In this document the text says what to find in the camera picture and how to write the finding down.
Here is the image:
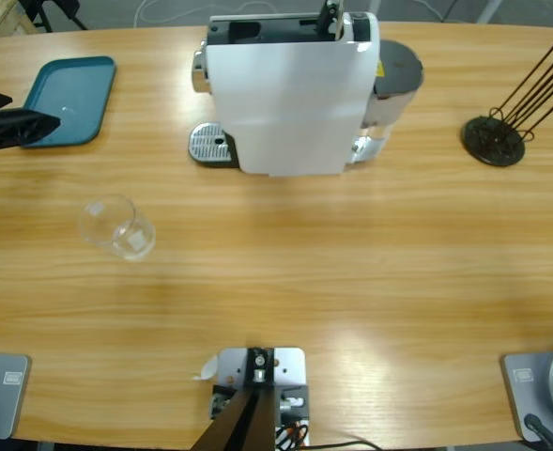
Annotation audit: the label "black wire capsule stand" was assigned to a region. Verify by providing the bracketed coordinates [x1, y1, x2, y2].
[461, 30, 553, 168]

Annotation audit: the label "orange wires at mount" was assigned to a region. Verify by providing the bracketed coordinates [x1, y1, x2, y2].
[275, 420, 311, 447]

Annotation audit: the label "clear water tank dark lid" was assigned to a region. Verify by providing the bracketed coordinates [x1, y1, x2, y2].
[346, 39, 425, 165]

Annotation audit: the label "black chair legs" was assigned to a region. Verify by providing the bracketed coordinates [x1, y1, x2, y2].
[20, 0, 89, 33]

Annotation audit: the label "white capsule coffee machine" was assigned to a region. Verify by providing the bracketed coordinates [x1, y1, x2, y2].
[189, 11, 381, 179]

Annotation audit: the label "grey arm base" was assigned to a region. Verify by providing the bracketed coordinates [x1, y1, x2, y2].
[0, 351, 33, 443]
[499, 346, 553, 443]

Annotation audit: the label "metal grille drip tray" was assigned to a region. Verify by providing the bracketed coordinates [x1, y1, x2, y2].
[189, 121, 240, 169]

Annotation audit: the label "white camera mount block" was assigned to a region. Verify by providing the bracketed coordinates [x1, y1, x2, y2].
[209, 346, 313, 447]

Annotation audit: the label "grey translucent machine lever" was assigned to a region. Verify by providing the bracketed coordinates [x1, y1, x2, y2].
[315, 0, 346, 39]

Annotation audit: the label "white tape tab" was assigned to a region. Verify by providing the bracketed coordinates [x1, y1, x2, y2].
[191, 354, 220, 381]

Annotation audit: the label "black camera post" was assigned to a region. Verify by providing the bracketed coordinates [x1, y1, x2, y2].
[191, 346, 277, 451]

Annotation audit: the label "clear drinking glass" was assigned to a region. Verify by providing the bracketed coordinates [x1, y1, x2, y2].
[76, 192, 158, 262]

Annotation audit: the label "black cable at mount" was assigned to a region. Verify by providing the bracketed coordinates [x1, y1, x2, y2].
[309, 439, 383, 451]

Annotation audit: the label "teal plastic tray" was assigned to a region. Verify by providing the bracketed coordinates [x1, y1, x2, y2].
[20, 55, 117, 149]

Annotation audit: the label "black base cable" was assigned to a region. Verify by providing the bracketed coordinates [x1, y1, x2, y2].
[523, 412, 553, 451]

